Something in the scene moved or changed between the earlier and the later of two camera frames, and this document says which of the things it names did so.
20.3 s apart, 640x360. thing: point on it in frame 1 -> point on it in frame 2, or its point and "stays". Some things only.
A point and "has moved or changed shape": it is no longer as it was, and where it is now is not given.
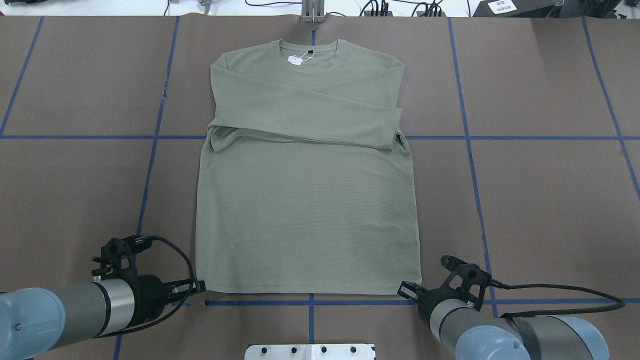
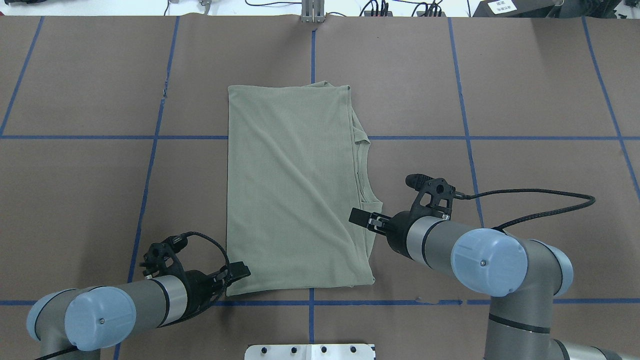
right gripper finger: [410, 290] -> [377, 221]
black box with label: [513, 8] stays
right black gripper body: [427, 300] -> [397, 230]
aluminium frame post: [312, 11] stays
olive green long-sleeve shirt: [309, 188] has moved or changed shape
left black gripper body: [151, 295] -> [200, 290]
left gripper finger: [188, 287] -> [237, 270]
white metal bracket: [309, 352] stays
